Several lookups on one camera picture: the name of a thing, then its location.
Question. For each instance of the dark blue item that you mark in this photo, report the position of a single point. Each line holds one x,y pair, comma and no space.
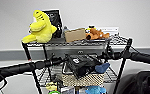
102,67

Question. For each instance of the black bag with grey print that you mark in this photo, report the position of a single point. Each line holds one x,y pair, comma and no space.
82,65

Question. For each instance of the orange plush toy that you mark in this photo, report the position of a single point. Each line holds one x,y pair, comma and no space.
97,33

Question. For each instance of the flat white box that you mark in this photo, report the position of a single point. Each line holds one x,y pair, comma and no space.
111,30

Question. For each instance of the brown cardboard box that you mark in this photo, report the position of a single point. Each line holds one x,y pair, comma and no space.
75,35

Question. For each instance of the grey printed book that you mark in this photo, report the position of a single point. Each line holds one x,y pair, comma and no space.
67,91

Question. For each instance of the yellow plush toy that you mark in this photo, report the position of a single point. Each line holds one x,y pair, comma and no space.
41,29

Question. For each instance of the blue plush toy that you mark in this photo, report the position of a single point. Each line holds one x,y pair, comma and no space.
95,90

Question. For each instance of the black framed picture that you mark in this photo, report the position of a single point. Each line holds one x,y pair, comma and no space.
56,19

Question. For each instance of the long grey wall band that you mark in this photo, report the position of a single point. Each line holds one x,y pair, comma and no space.
7,54

